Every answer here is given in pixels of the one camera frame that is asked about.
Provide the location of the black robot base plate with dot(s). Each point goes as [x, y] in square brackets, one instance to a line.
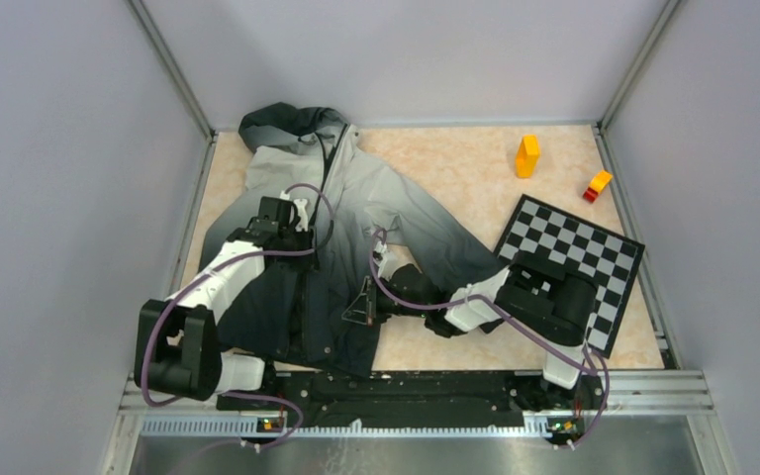
[420, 399]

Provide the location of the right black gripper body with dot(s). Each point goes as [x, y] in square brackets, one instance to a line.
[389, 306]

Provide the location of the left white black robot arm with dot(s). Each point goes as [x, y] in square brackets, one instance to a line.
[178, 349]

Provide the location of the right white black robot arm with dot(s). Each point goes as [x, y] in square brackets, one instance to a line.
[549, 303]

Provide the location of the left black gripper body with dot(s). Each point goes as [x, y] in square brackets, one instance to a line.
[296, 239]

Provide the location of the red yellow toy block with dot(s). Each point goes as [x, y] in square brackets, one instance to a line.
[597, 186]

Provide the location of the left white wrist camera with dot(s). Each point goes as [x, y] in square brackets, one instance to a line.
[299, 217]

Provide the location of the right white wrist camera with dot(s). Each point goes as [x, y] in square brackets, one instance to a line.
[386, 260]

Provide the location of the grey black gradient hooded jacket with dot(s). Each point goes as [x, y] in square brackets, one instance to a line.
[295, 316]

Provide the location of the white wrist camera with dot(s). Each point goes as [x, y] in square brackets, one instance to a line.
[299, 217]
[386, 260]

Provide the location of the black white checkerboard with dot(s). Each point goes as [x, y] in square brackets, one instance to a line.
[610, 259]

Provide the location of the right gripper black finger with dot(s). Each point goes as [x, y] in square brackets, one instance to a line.
[367, 292]
[362, 311]

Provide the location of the aluminium frame rail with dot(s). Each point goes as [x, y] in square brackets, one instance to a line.
[626, 393]

